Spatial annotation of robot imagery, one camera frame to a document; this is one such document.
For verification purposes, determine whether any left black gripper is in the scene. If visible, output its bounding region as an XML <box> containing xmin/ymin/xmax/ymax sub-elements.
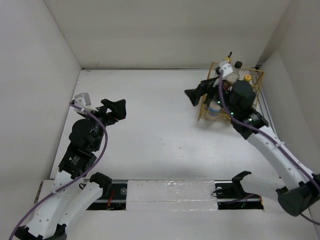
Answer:
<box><xmin>81</xmin><ymin>98</ymin><xmax>126</xmax><ymax>150</ymax></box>

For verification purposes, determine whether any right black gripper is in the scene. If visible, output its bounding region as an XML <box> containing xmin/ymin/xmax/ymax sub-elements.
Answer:
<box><xmin>183</xmin><ymin>75</ymin><xmax>238</xmax><ymax>117</ymax></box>

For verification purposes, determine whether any silver lid shaker front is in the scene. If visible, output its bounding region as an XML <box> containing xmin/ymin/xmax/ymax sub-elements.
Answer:
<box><xmin>207</xmin><ymin>100</ymin><xmax>221</xmax><ymax>118</ymax></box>

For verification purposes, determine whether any glass cruet gold spout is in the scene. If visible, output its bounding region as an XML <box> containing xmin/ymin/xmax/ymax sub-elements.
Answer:
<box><xmin>223</xmin><ymin>51</ymin><xmax>233</xmax><ymax>64</ymax></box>

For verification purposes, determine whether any small red sauce bottle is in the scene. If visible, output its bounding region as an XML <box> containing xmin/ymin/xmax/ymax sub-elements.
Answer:
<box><xmin>243</xmin><ymin>74</ymin><xmax>252</xmax><ymax>83</ymax></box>

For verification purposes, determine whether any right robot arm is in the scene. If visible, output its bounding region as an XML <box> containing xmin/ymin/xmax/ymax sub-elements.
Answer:
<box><xmin>184</xmin><ymin>77</ymin><xmax>320</xmax><ymax>217</ymax></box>

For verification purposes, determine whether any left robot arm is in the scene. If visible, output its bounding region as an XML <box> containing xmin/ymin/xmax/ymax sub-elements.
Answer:
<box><xmin>9</xmin><ymin>93</ymin><xmax>127</xmax><ymax>240</ymax></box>

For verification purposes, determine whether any gold wire basket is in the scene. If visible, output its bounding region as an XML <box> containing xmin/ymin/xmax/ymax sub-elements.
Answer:
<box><xmin>198</xmin><ymin>65</ymin><xmax>264</xmax><ymax>121</ymax></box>

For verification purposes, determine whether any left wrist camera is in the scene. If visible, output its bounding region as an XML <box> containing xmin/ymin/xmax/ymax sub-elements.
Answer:
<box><xmin>71</xmin><ymin>92</ymin><xmax>98</xmax><ymax>114</ymax></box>

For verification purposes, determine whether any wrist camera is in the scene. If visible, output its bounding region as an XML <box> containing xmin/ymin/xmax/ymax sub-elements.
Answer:
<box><xmin>217</xmin><ymin>60</ymin><xmax>234</xmax><ymax>80</ymax></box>
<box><xmin>71</xmin><ymin>92</ymin><xmax>98</xmax><ymax>114</ymax></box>

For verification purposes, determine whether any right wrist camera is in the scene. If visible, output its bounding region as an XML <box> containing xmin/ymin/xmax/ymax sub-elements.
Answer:
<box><xmin>217</xmin><ymin>60</ymin><xmax>234</xmax><ymax>80</ymax></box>

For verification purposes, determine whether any black mounting rail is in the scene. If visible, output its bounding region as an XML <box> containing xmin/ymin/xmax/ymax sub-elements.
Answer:
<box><xmin>89</xmin><ymin>180</ymin><xmax>264</xmax><ymax>211</ymax></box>

